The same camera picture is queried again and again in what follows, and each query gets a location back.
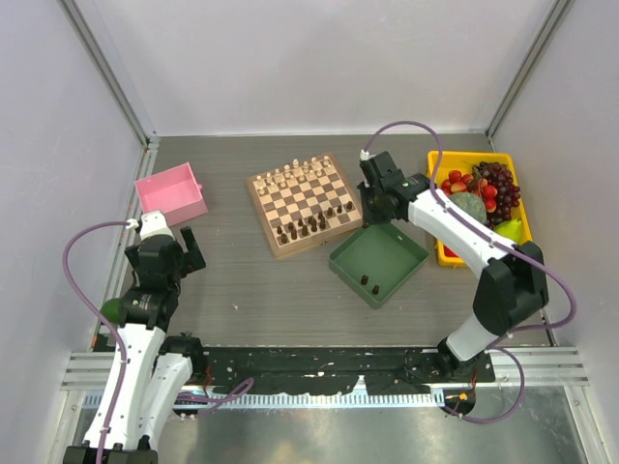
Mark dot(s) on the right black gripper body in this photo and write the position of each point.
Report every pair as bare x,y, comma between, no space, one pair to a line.
371,208

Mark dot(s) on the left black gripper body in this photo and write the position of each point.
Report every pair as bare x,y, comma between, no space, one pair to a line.
179,271

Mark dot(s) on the green plastic tray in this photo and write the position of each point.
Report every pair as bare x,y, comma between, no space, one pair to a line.
382,252

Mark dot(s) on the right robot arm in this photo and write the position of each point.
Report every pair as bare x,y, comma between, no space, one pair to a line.
510,286

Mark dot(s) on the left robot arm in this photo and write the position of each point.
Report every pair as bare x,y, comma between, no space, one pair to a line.
130,367

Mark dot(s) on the light chess pieces row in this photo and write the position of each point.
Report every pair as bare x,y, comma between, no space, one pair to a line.
316,175

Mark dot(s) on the green ball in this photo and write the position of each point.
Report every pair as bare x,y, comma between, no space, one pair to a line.
111,310

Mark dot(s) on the pink plastic box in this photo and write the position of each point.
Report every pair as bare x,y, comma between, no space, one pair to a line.
173,192

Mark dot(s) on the red cherries cluster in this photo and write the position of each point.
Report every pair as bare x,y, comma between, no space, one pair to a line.
473,183

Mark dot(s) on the yellow fruit bin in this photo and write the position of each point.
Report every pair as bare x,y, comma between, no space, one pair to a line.
464,161

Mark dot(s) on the wooden chessboard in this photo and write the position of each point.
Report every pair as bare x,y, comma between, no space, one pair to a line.
278,209

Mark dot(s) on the green melon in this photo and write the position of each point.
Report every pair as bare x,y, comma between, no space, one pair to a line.
471,204

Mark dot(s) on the purple grape bunch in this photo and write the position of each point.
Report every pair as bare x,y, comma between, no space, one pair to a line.
508,198

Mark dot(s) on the green pear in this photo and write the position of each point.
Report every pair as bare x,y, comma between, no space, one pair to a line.
510,229

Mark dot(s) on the aluminium frame rail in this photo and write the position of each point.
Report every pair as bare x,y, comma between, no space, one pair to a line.
528,367

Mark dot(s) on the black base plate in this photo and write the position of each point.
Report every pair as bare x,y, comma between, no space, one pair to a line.
332,370

